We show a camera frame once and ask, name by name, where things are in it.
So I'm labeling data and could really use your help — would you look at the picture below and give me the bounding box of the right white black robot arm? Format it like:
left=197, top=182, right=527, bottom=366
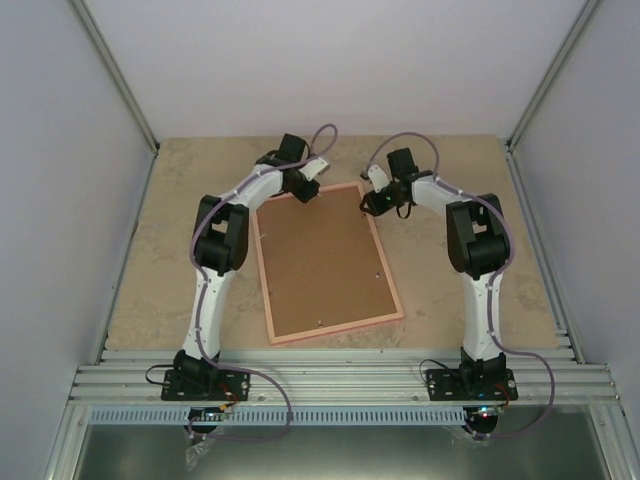
left=359, top=148, right=512, bottom=399

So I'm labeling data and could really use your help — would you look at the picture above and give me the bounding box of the aluminium corner post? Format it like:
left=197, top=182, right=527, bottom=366
left=68, top=0, right=160, bottom=155
left=504, top=0, right=604, bottom=154

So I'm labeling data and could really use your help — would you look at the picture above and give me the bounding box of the left aluminium corner post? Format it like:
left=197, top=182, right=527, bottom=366
left=68, top=0, right=160, bottom=155

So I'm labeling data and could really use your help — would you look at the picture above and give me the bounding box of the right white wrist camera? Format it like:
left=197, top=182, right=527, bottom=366
left=360, top=163, right=390, bottom=193

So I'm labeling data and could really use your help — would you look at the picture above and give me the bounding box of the crumpled clear plastic wrap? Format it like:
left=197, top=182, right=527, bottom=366
left=185, top=439, right=210, bottom=471

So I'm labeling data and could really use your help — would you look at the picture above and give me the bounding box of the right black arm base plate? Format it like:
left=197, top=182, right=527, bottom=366
left=423, top=368, right=519, bottom=402

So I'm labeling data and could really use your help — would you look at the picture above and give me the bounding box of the grey slotted cable duct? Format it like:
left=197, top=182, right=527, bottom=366
left=89, top=406, right=466, bottom=427

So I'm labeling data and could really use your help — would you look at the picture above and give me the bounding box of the brown cardboard backing board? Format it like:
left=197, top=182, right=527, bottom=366
left=255, top=185, right=400, bottom=337

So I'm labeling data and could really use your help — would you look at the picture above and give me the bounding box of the aluminium rail bed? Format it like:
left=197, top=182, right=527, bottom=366
left=69, top=330, right=620, bottom=406

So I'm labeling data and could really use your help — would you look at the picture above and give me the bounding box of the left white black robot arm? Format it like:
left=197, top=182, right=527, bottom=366
left=174, top=134, right=329, bottom=399

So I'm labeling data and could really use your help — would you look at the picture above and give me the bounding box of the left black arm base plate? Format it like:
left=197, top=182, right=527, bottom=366
left=160, top=370, right=251, bottom=403

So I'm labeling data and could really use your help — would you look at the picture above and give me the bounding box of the right aluminium corner post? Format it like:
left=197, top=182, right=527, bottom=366
left=504, top=0, right=604, bottom=154

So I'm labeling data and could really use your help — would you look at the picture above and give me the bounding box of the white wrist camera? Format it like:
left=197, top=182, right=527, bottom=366
left=360, top=163, right=390, bottom=193
left=299, top=156, right=330, bottom=181

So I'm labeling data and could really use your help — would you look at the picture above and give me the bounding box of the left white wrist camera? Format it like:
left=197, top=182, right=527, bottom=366
left=299, top=156, right=330, bottom=181

